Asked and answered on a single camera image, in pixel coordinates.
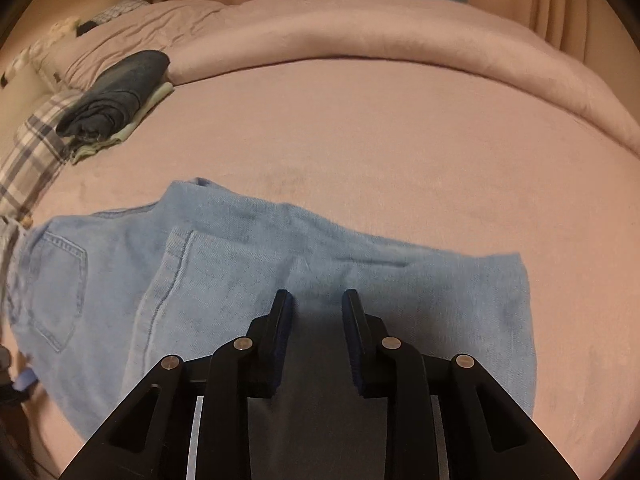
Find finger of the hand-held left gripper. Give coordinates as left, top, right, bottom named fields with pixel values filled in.
left=12, top=367, right=41, bottom=394

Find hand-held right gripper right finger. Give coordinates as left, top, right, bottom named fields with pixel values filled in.
left=341, top=289, right=583, bottom=480

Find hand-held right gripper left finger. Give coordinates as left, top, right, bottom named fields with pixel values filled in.
left=59, top=289, right=294, bottom=480

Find light blue denim pants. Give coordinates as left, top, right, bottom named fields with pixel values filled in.
left=7, top=176, right=538, bottom=441

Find pale washed denim pants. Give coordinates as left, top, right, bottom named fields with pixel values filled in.
left=0, top=216, right=23, bottom=281

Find plaid pillow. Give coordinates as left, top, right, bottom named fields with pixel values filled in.
left=0, top=89, right=83, bottom=221

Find folded light green cloth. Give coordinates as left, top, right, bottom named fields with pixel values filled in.
left=70, top=82, right=176, bottom=165

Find folded dark blue jeans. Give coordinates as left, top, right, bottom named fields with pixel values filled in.
left=55, top=50, right=172, bottom=142

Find pink duvet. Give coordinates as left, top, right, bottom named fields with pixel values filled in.
left=37, top=0, right=640, bottom=156

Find white plush toy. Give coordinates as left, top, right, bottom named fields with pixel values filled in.
left=50, top=16, right=81, bottom=38

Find small checked pillow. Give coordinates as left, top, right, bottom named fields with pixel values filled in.
left=92, top=0, right=151, bottom=24

